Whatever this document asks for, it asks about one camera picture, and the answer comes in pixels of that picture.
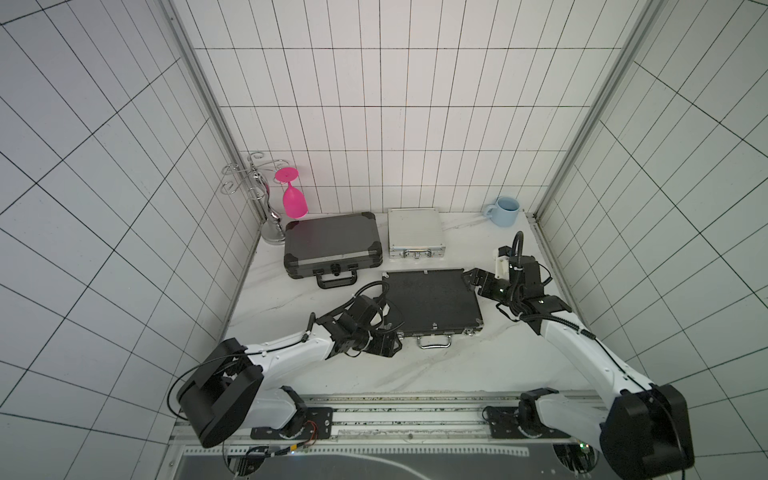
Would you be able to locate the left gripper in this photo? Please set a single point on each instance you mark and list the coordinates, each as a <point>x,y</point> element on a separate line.
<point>387,351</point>

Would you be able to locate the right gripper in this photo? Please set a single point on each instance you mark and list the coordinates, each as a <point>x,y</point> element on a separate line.
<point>485,285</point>

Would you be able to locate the black poker case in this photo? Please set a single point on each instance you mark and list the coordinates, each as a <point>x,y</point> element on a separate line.
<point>435,302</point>
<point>332,250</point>

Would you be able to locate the silver poker case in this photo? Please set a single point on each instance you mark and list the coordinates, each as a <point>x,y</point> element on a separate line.
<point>415,233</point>

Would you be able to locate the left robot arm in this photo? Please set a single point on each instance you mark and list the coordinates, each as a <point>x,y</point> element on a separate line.
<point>245,386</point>

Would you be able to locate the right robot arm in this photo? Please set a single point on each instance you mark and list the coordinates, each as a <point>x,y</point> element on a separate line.
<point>643,430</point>

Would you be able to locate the blue round object behind case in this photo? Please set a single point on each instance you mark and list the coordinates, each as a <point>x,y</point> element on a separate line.
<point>503,212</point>

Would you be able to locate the pink hourglass object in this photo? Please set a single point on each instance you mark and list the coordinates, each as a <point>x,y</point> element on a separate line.
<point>294,201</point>

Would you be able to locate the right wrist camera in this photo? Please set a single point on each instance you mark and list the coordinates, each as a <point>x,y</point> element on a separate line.
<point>502,264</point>

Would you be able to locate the aluminium mounting rail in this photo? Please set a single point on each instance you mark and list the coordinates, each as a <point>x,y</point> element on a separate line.
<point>422,419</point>

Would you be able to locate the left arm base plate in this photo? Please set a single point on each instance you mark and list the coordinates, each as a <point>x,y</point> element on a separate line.
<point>312,423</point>

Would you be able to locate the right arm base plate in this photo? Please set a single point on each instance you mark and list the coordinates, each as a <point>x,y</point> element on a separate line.
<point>504,424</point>

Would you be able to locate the chrome wire wall rack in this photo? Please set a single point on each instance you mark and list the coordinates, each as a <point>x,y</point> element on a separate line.
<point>252,176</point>

